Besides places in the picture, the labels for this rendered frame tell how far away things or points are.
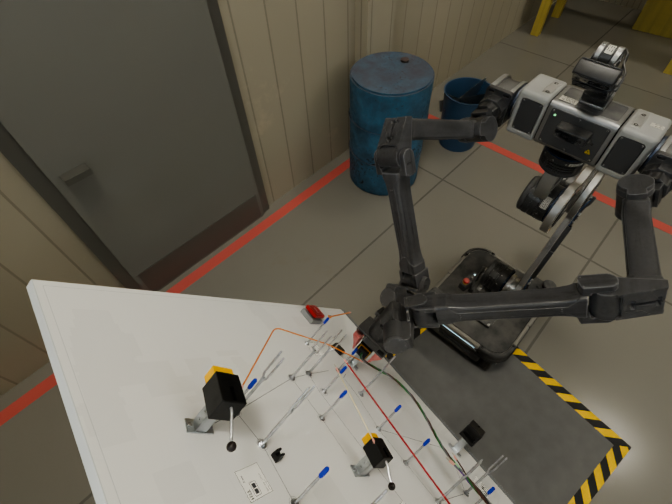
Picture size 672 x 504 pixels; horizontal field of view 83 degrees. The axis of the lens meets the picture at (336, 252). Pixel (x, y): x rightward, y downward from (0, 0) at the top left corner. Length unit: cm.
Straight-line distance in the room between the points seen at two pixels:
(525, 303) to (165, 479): 74
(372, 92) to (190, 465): 230
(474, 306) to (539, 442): 156
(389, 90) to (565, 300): 192
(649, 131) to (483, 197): 199
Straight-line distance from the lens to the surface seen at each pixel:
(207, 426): 67
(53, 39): 197
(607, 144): 138
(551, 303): 94
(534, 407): 247
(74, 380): 65
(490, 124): 132
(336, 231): 284
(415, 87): 264
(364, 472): 86
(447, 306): 93
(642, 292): 96
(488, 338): 225
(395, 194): 105
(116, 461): 60
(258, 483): 68
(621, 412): 268
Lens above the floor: 219
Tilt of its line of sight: 53 degrees down
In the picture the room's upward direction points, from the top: 3 degrees counter-clockwise
